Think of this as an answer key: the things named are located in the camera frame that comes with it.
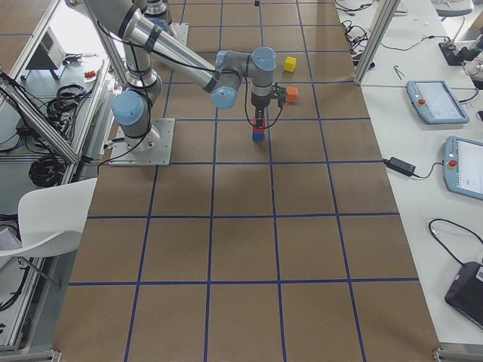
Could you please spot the black device lower right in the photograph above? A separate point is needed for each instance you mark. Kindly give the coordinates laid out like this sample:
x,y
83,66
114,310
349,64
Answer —
x,y
465,292

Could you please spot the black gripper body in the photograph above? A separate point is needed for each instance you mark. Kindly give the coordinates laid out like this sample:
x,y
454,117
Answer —
x,y
259,102

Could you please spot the aluminium frame post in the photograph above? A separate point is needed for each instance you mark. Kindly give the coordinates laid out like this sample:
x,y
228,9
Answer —
x,y
380,23

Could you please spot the orange wooden block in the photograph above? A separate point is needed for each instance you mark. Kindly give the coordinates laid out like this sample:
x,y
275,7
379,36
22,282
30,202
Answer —
x,y
292,94

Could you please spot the white chair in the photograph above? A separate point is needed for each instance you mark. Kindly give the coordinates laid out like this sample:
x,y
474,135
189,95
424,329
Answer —
x,y
52,220

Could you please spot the grey control box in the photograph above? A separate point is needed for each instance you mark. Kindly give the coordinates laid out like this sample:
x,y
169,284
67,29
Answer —
x,y
49,56

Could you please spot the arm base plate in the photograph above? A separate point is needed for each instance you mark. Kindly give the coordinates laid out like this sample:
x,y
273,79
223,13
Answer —
x,y
179,31
154,150

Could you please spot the teach pendant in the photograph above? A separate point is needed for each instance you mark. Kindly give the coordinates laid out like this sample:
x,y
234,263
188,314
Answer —
x,y
462,166
435,102

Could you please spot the red wooden block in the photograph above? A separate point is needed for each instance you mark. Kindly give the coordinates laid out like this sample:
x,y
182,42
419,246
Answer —
x,y
258,130

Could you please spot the blue wooden block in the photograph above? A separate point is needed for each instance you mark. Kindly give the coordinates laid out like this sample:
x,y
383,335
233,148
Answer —
x,y
258,136

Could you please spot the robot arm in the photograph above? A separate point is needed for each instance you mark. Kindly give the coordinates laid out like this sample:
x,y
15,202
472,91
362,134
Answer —
x,y
110,16
150,30

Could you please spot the black power adapter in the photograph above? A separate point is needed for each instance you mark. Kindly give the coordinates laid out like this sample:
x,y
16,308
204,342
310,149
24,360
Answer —
x,y
399,166

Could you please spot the lower teach pendant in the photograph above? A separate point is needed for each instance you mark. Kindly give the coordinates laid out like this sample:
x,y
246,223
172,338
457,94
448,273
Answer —
x,y
462,166

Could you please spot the upper teach pendant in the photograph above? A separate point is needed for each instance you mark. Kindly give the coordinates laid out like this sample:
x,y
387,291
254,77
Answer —
x,y
435,102

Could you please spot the yellow wooden block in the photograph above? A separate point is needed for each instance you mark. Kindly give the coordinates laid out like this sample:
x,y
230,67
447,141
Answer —
x,y
290,64

